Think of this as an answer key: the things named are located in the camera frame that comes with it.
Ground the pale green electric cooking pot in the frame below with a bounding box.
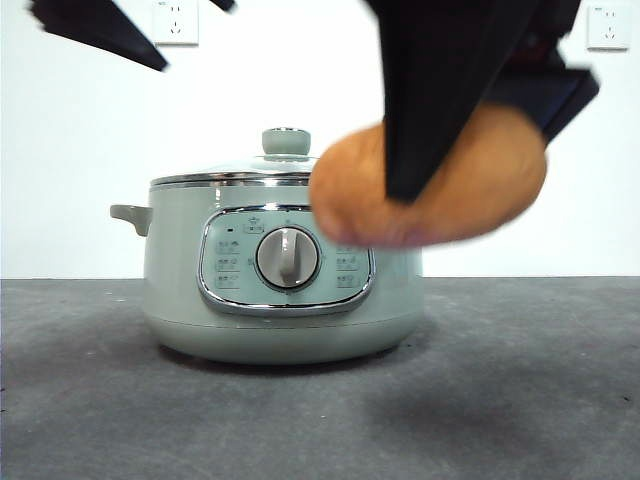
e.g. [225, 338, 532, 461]
[109, 172, 425, 365]

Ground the white wall socket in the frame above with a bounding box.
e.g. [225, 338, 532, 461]
[152, 0, 200, 48]
[585, 3, 630, 51]

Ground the brown potato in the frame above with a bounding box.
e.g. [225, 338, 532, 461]
[308, 102, 549, 249]

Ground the glass lid with green knob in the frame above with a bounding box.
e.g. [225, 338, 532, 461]
[149, 127, 322, 189]

